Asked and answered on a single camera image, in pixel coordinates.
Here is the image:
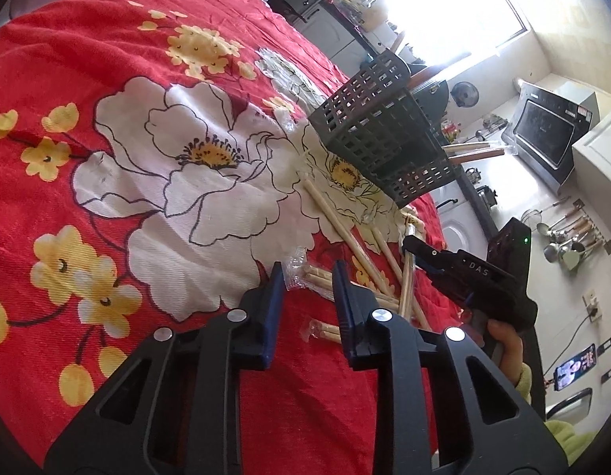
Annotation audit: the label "short wrapped chopsticks near gripper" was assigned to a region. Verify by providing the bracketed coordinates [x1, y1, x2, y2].
[286, 263, 399, 344]

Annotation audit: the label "steel kettle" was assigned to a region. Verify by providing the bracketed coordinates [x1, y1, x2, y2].
[476, 186, 497, 210]

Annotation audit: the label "white upper cabinet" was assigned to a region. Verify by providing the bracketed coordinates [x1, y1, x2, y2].
[573, 112, 611, 221]

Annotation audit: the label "smartphone on wall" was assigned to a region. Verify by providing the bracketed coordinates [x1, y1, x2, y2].
[553, 343, 598, 391]

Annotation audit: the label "right hand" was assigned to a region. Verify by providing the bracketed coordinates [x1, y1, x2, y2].
[487, 319, 524, 386]

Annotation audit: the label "black range hood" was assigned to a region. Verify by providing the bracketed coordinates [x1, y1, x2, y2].
[502, 80, 600, 194]

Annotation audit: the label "wrapped chopsticks on cloth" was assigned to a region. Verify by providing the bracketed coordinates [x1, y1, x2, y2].
[304, 178, 393, 297]

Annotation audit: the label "black utensil basket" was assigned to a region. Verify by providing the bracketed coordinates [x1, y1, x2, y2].
[309, 50, 457, 208]

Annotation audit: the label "green sleeve forearm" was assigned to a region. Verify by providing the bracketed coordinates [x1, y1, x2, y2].
[515, 363, 596, 466]

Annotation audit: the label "hanging steel ladles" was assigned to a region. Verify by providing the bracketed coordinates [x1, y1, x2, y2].
[520, 195, 611, 276]

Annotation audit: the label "red floral tablecloth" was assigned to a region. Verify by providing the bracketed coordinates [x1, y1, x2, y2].
[0, 0, 466, 468]

